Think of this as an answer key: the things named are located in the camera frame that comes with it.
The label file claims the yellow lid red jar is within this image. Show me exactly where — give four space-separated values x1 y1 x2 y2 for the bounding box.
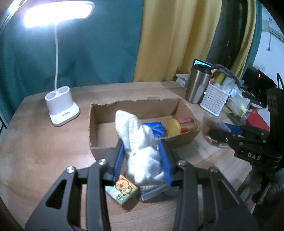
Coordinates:
166 117 197 137

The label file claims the cartoon capybara tissue pack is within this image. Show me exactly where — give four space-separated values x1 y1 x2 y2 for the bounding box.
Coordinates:
105 175 138 205

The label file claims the blue tissue pack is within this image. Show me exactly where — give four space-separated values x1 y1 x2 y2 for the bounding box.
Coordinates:
142 122 166 139

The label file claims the red box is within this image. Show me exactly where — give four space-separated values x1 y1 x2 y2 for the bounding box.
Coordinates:
245 109 270 131

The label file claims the white perforated plastic basket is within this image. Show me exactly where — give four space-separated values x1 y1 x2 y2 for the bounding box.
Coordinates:
200 83 229 116

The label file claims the brown cardboard box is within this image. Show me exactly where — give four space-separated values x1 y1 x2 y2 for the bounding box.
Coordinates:
88 97 201 160

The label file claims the yellow green sponge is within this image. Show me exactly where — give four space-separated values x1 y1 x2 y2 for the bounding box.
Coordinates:
215 72 226 85

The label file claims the stainless steel tumbler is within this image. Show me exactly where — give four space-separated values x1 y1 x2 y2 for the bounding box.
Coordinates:
185 64 211 104

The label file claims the smartphone with lit screen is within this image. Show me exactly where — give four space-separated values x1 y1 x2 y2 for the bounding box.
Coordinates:
192 59 217 73

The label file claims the white desk lamp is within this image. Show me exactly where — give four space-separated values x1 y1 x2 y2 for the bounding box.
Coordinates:
24 1 95 127

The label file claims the yellow curtain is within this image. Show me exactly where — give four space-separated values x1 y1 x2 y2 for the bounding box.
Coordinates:
133 1 222 82

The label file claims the teal curtain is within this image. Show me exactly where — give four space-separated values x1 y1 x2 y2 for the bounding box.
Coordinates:
1 1 144 122

